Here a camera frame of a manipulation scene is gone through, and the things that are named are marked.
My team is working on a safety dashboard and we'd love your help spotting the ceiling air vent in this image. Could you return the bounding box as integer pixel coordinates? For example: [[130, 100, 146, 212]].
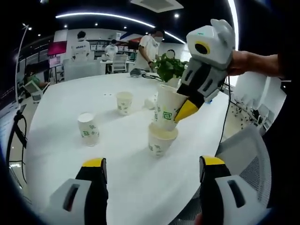
[[130, 0, 181, 12]]

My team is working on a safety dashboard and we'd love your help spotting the white wall shelving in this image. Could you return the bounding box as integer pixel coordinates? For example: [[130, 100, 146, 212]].
[[89, 39, 141, 54]]

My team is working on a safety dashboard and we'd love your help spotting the person's left hand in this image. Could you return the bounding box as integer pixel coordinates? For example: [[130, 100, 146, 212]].
[[194, 212, 205, 225]]

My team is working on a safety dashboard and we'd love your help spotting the white desk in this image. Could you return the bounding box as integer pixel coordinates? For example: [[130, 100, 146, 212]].
[[100, 60, 141, 73]]

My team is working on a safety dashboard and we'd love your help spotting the black laptop stand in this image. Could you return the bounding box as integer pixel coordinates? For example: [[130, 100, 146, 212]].
[[6, 104, 29, 165]]

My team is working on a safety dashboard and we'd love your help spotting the person's dark clothing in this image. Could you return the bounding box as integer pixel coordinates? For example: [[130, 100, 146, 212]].
[[257, 77, 300, 193]]

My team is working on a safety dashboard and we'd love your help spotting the pink wall display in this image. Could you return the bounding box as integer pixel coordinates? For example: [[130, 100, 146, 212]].
[[48, 41, 68, 56]]

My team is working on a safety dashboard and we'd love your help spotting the white partition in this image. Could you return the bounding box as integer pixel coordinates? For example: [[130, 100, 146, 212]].
[[62, 58, 101, 82]]

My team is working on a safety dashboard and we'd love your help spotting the person's right hand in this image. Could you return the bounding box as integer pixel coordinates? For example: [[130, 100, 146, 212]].
[[226, 50, 253, 77]]

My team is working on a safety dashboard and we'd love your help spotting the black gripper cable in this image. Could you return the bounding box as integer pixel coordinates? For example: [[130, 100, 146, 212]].
[[219, 75, 233, 148]]

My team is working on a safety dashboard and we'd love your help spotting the white paper cup green print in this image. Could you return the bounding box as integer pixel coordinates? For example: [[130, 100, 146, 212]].
[[116, 91, 134, 116], [77, 112, 100, 147], [148, 123, 179, 158], [153, 84, 186, 132], [143, 97, 158, 111]]

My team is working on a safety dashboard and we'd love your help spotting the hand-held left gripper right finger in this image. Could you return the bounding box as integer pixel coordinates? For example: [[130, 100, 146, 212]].
[[199, 156, 256, 225]]

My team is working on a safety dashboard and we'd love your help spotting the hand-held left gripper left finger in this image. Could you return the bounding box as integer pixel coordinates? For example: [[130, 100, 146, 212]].
[[49, 158, 109, 225]]

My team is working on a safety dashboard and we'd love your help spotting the grey mesh office chair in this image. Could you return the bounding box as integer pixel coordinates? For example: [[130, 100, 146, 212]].
[[215, 125, 272, 209]]

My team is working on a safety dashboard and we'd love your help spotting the long ceiling light strip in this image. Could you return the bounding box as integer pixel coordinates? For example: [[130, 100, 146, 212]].
[[55, 12, 155, 28]]

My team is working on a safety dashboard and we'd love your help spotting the green potted plant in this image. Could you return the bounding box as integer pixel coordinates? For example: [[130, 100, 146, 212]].
[[154, 53, 189, 89]]

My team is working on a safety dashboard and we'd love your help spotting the curved ceiling light strip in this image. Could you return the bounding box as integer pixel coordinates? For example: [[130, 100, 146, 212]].
[[227, 0, 239, 51]]

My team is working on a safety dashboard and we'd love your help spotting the white table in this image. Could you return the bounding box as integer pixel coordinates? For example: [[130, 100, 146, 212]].
[[24, 72, 232, 225]]

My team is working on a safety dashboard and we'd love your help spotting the dark grey device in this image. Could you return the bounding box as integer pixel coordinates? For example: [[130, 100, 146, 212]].
[[129, 68, 146, 77]]

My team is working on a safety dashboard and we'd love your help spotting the white office chair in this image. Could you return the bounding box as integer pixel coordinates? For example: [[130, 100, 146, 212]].
[[252, 103, 275, 131], [112, 54, 128, 73], [24, 81, 51, 104]]

